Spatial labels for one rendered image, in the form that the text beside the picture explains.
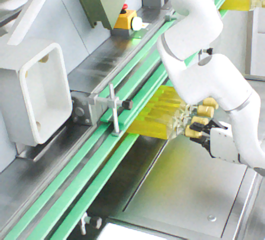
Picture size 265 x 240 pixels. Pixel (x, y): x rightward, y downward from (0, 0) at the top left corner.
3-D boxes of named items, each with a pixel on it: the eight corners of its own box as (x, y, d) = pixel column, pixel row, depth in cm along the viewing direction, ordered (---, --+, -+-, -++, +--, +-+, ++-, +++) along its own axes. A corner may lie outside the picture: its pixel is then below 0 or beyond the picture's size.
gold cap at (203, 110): (197, 117, 151) (210, 120, 149) (196, 108, 149) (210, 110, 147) (200, 112, 154) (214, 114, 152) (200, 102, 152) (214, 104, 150)
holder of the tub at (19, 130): (14, 158, 129) (39, 163, 126) (-13, 65, 115) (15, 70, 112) (49, 122, 142) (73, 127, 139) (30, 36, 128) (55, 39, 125)
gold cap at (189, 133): (184, 139, 142) (199, 141, 140) (184, 129, 140) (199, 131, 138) (188, 132, 145) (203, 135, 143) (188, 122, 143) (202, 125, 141)
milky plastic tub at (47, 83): (10, 142, 126) (39, 148, 123) (-11, 65, 114) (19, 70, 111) (48, 107, 139) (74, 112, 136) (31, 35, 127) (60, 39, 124)
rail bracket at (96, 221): (53, 231, 129) (98, 244, 124) (49, 212, 125) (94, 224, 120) (61, 220, 132) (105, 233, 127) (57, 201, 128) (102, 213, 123)
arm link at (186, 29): (157, -1, 124) (147, 24, 113) (200, -33, 118) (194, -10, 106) (190, 39, 129) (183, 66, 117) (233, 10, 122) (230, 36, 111)
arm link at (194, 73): (252, 63, 123) (204, 91, 130) (202, -1, 116) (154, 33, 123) (252, 100, 110) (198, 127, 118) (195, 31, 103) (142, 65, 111)
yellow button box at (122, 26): (110, 34, 169) (129, 36, 166) (107, 14, 165) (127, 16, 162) (119, 26, 174) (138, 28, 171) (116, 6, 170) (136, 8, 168)
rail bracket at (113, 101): (93, 133, 139) (132, 140, 134) (84, 82, 130) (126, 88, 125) (98, 127, 141) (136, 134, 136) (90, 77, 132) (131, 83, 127)
